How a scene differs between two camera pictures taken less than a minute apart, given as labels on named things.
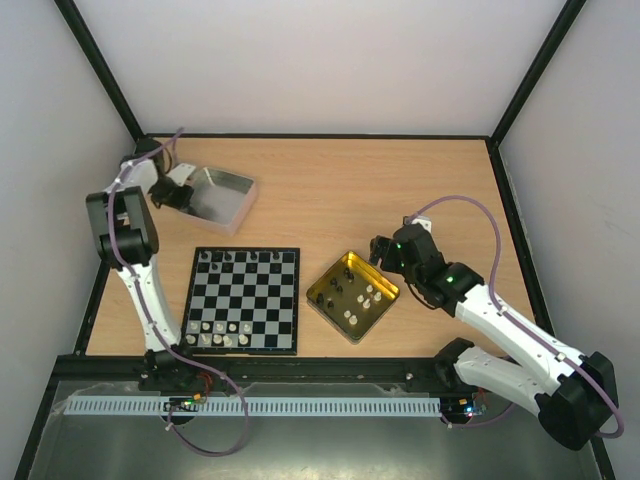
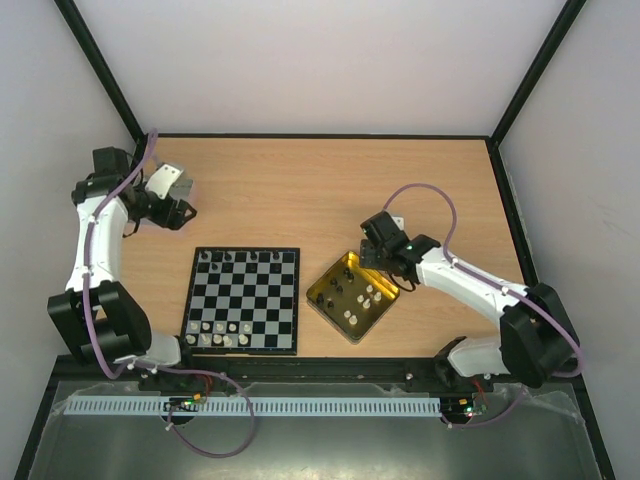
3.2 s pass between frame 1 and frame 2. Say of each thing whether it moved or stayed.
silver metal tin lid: moved
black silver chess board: stayed
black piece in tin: stayed
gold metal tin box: stayed
